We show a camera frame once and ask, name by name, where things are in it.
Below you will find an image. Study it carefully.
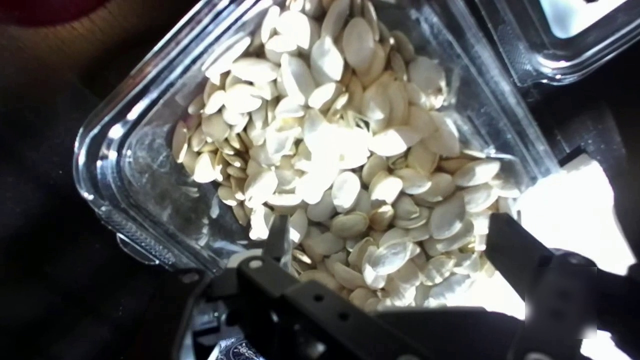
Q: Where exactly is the heap of white pumpkin seeds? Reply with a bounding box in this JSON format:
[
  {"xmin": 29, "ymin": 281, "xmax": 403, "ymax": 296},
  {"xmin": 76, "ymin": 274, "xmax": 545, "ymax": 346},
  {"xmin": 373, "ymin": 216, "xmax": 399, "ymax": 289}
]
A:
[{"xmin": 171, "ymin": 0, "xmax": 523, "ymax": 313}]

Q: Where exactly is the clear plastic lid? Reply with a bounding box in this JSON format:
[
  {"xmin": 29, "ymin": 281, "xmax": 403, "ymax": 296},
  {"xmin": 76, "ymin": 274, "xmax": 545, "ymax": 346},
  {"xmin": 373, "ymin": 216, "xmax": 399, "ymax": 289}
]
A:
[{"xmin": 474, "ymin": 0, "xmax": 640, "ymax": 87}]

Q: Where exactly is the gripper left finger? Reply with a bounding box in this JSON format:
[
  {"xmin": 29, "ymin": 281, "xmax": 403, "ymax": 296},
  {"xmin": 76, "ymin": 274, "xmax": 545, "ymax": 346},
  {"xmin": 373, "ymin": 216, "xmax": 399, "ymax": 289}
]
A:
[{"xmin": 186, "ymin": 214, "xmax": 431, "ymax": 360}]

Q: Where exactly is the clear plastic container bowl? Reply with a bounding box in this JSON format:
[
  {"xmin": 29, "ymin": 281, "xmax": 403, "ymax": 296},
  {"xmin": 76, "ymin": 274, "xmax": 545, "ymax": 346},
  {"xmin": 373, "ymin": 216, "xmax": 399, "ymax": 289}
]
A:
[{"xmin": 73, "ymin": 0, "xmax": 561, "ymax": 311}]

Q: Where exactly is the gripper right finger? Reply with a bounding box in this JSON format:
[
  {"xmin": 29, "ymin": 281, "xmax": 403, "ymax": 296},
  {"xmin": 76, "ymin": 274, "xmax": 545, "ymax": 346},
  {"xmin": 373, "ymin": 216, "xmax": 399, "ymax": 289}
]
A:
[{"xmin": 484, "ymin": 212, "xmax": 640, "ymax": 360}]

